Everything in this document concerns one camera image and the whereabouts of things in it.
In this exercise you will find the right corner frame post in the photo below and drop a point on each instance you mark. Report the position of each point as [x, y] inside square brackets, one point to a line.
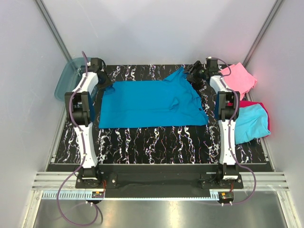
[263, 30]

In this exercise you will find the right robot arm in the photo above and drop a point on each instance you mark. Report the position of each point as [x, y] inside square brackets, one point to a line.
[226, 112]

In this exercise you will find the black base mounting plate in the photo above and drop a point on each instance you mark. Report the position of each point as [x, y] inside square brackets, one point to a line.
[197, 188]

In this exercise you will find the teal plastic bin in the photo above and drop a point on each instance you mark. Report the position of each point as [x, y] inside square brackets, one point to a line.
[74, 79]

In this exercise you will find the slotted cable duct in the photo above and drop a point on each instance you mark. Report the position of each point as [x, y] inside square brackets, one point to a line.
[212, 195]

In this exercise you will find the pink folded t-shirt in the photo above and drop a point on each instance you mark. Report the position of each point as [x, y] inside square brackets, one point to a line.
[239, 79]

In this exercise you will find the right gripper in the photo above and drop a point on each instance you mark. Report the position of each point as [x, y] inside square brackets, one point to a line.
[195, 65]

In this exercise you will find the left corner frame post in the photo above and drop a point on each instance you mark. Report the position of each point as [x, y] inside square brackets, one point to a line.
[52, 27]

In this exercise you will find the corner frame post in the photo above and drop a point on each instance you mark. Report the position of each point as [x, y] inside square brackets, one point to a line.
[52, 27]
[263, 30]

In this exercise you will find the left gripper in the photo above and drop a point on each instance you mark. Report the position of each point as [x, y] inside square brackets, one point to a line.
[108, 83]

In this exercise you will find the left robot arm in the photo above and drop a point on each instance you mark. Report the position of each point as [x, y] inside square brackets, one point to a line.
[81, 113]

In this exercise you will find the magenta folded t-shirt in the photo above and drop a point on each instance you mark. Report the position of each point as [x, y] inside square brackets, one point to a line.
[245, 103]

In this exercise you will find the light blue folded t-shirt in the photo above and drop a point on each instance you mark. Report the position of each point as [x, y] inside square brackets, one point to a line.
[252, 123]

